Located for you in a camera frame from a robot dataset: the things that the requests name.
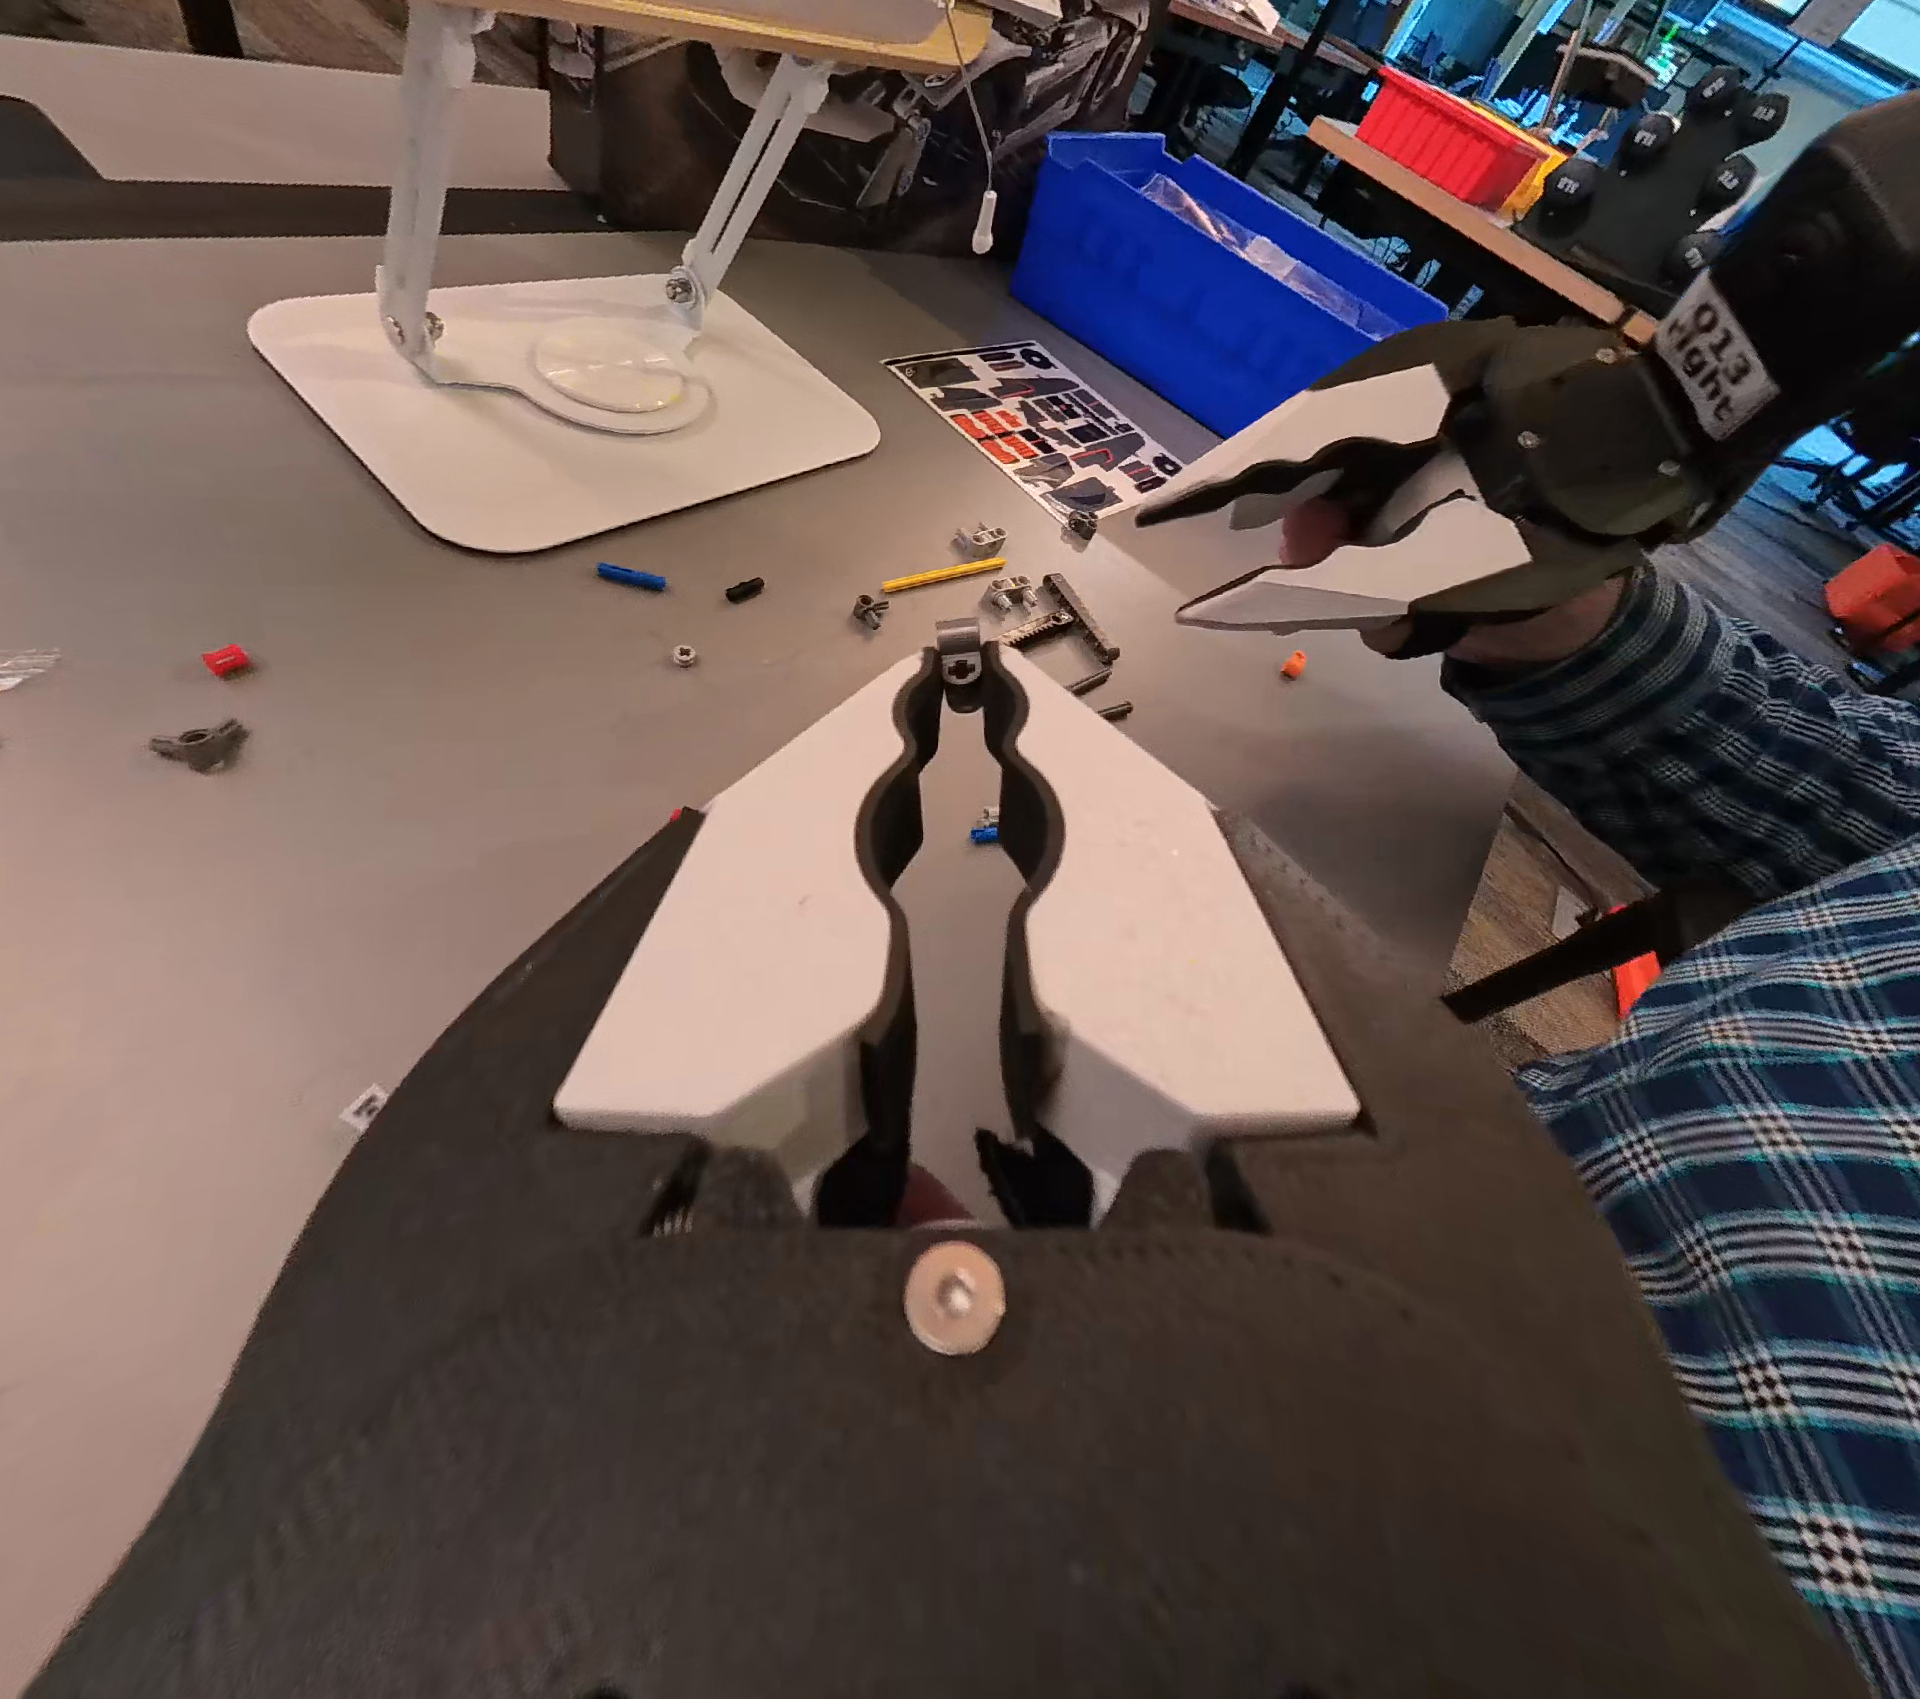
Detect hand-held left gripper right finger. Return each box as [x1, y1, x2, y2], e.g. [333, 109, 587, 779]
[986, 645, 1363, 1223]

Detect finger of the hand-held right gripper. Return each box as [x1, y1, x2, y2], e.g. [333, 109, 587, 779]
[1175, 461, 1535, 635]
[1134, 361, 1460, 533]

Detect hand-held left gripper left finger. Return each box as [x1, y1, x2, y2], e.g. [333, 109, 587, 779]
[551, 653, 919, 1217]

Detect person's right forearm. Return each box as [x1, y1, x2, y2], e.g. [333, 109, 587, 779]
[1440, 559, 1920, 903]

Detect black lego gear rack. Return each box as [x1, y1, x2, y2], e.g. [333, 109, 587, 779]
[1042, 571, 1124, 665]

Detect lego sticker sheet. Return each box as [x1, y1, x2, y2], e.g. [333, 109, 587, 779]
[881, 341, 1223, 525]

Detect person's right hand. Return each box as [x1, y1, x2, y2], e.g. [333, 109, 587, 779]
[1277, 495, 1370, 573]

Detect blue plastic bin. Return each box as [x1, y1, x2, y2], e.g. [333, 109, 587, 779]
[1008, 131, 1452, 441]

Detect clear plastic bags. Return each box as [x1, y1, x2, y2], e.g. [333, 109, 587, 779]
[1124, 165, 1389, 327]

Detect wooden background table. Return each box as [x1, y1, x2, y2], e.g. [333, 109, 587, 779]
[1304, 115, 1668, 343]

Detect black dumbbell rack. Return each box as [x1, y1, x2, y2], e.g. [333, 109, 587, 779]
[1514, 63, 1794, 291]

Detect orange floor bin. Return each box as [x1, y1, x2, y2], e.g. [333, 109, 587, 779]
[1822, 543, 1920, 657]

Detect red plastic bin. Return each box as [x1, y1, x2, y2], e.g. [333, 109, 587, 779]
[1355, 63, 1562, 207]

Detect white wooden book stand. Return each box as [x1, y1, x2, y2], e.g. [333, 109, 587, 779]
[0, 0, 1003, 555]

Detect person's plaid shirt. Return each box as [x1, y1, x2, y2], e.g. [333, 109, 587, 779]
[1514, 835, 1920, 1699]

